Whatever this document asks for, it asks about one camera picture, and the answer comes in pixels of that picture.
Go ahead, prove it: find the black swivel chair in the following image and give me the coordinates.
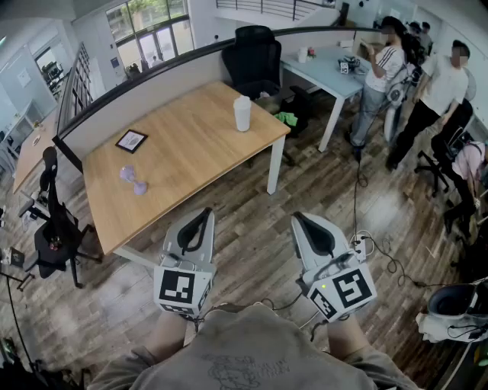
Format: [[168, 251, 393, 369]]
[[413, 98, 474, 197]]

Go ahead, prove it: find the idle gripper device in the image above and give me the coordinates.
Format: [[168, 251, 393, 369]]
[[337, 56, 361, 75]]

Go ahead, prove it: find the black high-back office chair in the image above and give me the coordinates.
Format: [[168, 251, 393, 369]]
[[221, 25, 284, 111]]

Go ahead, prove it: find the black waste bin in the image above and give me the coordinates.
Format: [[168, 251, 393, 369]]
[[252, 90, 284, 115]]

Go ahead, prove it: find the person's left forearm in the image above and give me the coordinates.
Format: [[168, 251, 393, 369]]
[[146, 311, 191, 367]]

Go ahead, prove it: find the light blue table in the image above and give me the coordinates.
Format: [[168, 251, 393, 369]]
[[280, 46, 373, 153]]

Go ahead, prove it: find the purple lantern ornament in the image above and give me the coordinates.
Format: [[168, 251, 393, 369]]
[[119, 164, 149, 197]]

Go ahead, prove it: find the black power cable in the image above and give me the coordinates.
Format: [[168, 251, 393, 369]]
[[351, 147, 370, 238], [364, 236, 470, 291]]

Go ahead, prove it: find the green cloth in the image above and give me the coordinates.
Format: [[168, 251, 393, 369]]
[[274, 110, 300, 126]]

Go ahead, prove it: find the person's right forearm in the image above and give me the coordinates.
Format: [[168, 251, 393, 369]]
[[326, 311, 369, 360]]

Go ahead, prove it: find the black framed picture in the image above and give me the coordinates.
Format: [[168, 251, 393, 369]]
[[114, 129, 149, 155]]

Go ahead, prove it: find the wooden side table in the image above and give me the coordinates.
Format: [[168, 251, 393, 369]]
[[12, 109, 59, 196]]

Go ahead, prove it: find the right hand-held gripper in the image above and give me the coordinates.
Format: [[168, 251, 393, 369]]
[[291, 211, 378, 324]]

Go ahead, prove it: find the white power strip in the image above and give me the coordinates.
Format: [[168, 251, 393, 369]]
[[350, 229, 373, 262]]

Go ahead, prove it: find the person's grey shirt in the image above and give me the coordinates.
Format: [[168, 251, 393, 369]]
[[87, 302, 420, 390]]

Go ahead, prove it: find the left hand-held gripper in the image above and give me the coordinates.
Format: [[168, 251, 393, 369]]
[[153, 207, 217, 319]]

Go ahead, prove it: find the black mesh office chair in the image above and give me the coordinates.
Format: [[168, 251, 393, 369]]
[[18, 146, 103, 289]]

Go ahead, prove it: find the grey desk partition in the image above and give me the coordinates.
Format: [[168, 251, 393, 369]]
[[52, 26, 382, 174]]

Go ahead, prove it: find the white grey device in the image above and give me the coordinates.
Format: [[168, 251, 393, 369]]
[[415, 280, 488, 344]]

